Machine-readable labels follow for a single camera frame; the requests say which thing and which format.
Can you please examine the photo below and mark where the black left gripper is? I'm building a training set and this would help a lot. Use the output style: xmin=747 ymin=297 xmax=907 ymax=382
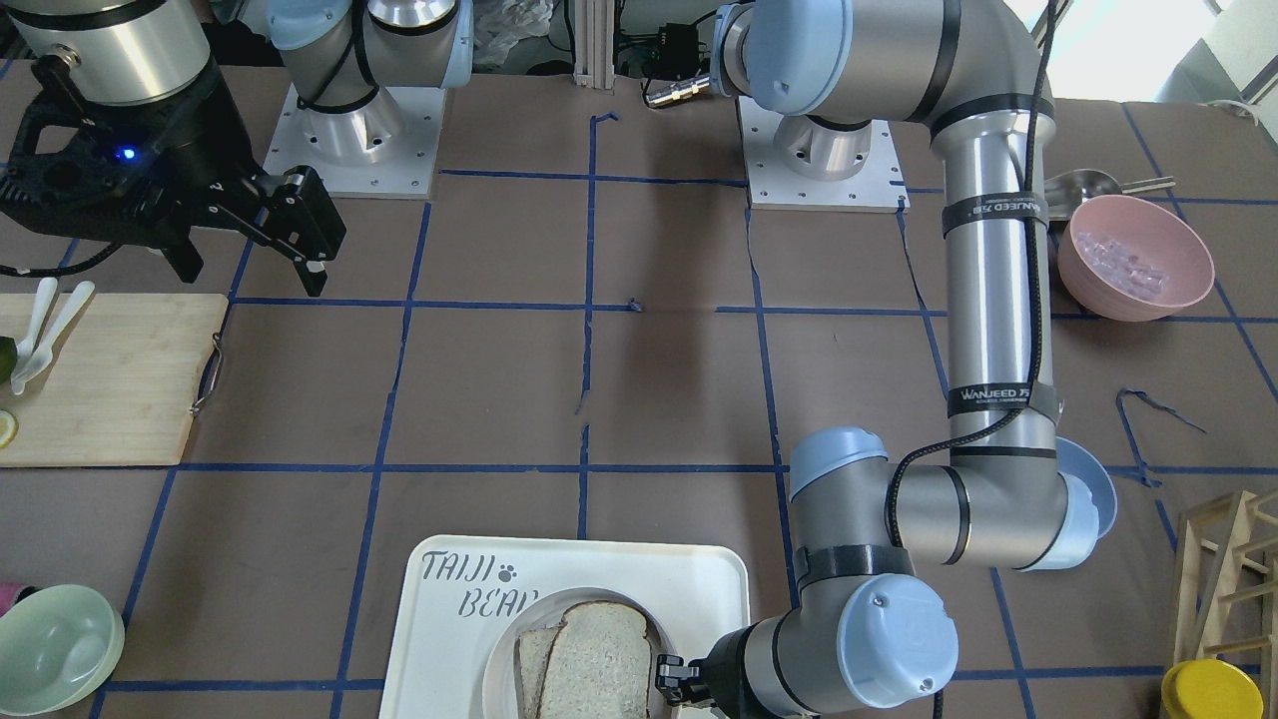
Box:
xmin=654 ymin=654 xmax=730 ymax=715

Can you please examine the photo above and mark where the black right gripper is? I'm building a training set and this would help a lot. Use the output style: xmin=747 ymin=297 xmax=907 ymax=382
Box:
xmin=3 ymin=55 xmax=346 ymax=299

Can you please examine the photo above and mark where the bread slice with brown crust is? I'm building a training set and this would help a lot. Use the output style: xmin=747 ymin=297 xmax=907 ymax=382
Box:
xmin=537 ymin=600 xmax=653 ymax=718

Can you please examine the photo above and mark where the cream round plate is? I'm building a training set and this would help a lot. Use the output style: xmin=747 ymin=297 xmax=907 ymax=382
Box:
xmin=481 ymin=587 xmax=675 ymax=718

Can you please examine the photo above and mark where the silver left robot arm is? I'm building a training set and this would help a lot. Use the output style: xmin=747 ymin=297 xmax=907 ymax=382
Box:
xmin=654 ymin=1 xmax=1103 ymax=718

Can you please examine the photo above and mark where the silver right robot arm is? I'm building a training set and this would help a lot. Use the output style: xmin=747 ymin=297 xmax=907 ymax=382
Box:
xmin=3 ymin=1 xmax=474 ymax=298

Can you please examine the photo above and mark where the bread slice on plate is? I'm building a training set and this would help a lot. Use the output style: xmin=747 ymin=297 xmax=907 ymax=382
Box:
xmin=514 ymin=624 xmax=560 ymax=718

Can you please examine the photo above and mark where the cream bear tray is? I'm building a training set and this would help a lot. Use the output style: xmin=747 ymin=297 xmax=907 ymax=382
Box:
xmin=380 ymin=535 xmax=750 ymax=718

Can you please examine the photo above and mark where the wooden cutting board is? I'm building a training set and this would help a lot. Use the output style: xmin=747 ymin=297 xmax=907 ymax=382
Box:
xmin=1 ymin=292 xmax=227 ymax=467

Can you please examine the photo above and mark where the white plastic spoon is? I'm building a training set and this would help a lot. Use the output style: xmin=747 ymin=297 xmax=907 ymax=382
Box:
xmin=10 ymin=281 xmax=96 ymax=395

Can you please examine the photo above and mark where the green avocado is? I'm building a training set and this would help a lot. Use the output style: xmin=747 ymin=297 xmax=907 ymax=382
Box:
xmin=0 ymin=336 xmax=19 ymax=384

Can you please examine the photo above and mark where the white plastic fork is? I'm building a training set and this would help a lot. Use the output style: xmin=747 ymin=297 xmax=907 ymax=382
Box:
xmin=9 ymin=277 xmax=59 ymax=395

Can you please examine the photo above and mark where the lemon slice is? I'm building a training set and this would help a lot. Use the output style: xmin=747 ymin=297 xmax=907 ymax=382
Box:
xmin=0 ymin=409 xmax=19 ymax=450

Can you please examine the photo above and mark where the blue bowl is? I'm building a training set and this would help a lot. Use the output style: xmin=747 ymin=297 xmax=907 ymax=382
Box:
xmin=1057 ymin=435 xmax=1118 ymax=540

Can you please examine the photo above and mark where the pink cup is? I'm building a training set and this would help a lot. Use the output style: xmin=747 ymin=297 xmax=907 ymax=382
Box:
xmin=0 ymin=581 xmax=40 ymax=617

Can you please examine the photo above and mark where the light green bowl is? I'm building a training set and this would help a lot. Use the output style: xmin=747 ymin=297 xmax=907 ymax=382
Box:
xmin=1 ymin=584 xmax=125 ymax=716

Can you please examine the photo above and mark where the yellow cup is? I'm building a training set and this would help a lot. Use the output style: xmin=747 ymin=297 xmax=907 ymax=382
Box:
xmin=1160 ymin=658 xmax=1265 ymax=718

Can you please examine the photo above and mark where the wooden dish rack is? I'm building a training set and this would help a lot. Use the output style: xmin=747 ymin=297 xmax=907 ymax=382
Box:
xmin=1163 ymin=490 xmax=1277 ymax=718

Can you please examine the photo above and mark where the pink bowl with ice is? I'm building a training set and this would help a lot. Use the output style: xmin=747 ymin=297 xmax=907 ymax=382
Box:
xmin=1057 ymin=195 xmax=1217 ymax=323

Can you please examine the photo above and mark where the metal scoop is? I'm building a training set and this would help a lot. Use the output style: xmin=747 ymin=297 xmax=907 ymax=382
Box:
xmin=1042 ymin=169 xmax=1176 ymax=223

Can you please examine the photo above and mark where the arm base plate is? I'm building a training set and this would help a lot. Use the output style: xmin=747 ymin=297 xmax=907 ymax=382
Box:
xmin=263 ymin=87 xmax=449 ymax=201
xmin=737 ymin=97 xmax=910 ymax=213

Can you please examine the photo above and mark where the aluminium frame post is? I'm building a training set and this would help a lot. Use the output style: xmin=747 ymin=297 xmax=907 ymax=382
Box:
xmin=571 ymin=0 xmax=617 ymax=95

